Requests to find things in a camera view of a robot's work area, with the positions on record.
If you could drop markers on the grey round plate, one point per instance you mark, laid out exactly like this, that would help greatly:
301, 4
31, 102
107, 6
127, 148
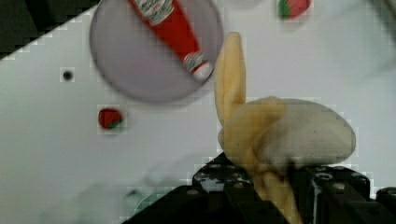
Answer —
134, 62

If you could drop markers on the large plush strawberry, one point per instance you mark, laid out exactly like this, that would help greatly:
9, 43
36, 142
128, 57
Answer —
290, 9

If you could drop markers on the yellow plush banana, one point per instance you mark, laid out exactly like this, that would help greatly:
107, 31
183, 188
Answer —
270, 135

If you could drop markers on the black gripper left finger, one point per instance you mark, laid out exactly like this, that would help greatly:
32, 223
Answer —
219, 193

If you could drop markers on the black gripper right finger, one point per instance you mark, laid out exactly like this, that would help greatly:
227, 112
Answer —
339, 195

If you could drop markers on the red plush ketchup bottle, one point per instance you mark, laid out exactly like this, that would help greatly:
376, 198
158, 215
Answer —
167, 20

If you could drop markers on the small plush strawberry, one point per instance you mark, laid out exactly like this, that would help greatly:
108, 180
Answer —
109, 118

